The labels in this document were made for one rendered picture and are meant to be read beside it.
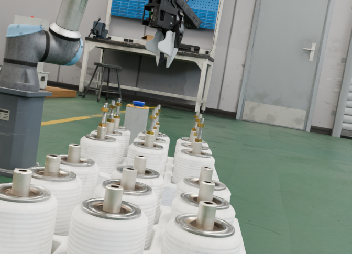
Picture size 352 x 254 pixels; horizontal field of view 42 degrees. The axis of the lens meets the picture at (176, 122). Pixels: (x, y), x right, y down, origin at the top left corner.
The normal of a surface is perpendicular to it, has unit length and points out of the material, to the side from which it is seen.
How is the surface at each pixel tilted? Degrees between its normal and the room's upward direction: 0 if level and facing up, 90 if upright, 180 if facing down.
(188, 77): 90
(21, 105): 90
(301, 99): 90
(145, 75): 90
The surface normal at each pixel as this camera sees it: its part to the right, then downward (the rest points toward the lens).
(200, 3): -0.18, 0.07
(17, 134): 0.56, 0.17
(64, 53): 0.50, 0.54
